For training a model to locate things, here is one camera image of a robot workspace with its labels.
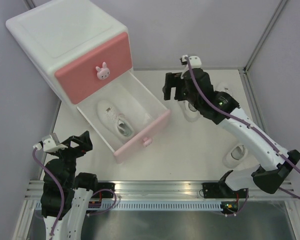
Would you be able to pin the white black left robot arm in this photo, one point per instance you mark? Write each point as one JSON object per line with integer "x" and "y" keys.
{"x": 66, "y": 194}

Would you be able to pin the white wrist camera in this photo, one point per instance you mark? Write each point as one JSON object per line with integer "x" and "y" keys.
{"x": 194, "y": 60}
{"x": 50, "y": 144}

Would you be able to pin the white plastic cabinet body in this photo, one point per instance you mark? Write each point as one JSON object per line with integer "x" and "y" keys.
{"x": 58, "y": 32}

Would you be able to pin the dark pink upper drawer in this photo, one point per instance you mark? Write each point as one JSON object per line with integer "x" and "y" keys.
{"x": 79, "y": 79}

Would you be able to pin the white sneaker lying sideways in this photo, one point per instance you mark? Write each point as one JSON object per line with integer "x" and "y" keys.
{"x": 223, "y": 88}

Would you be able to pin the light pink drawer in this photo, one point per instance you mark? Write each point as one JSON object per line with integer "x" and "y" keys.
{"x": 147, "y": 115}

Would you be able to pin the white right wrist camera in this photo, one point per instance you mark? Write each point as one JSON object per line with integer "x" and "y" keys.
{"x": 194, "y": 60}

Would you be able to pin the white sneaker under arm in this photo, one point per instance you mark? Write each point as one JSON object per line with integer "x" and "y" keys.
{"x": 235, "y": 156}

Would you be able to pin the pink lower drawer knob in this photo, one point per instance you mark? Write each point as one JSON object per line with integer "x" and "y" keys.
{"x": 146, "y": 141}

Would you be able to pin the white sneaker with metal tag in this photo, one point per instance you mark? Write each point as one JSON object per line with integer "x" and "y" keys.
{"x": 190, "y": 113}

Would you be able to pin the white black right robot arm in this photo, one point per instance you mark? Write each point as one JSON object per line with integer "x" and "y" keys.
{"x": 274, "y": 162}

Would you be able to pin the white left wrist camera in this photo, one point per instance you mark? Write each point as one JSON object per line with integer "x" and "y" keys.
{"x": 50, "y": 144}

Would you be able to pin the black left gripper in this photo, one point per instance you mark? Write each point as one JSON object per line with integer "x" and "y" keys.
{"x": 84, "y": 141}

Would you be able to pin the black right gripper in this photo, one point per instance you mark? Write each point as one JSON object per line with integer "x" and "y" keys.
{"x": 172, "y": 80}

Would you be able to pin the aluminium corner frame post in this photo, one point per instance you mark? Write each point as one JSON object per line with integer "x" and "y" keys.
{"x": 265, "y": 34}

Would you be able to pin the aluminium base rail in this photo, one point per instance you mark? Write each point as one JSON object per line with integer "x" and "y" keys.
{"x": 188, "y": 190}

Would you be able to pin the pink bunny drawer knob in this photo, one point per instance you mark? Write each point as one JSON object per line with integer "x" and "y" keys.
{"x": 102, "y": 72}

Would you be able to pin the white slotted cable duct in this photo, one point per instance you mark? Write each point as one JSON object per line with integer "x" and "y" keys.
{"x": 129, "y": 205}

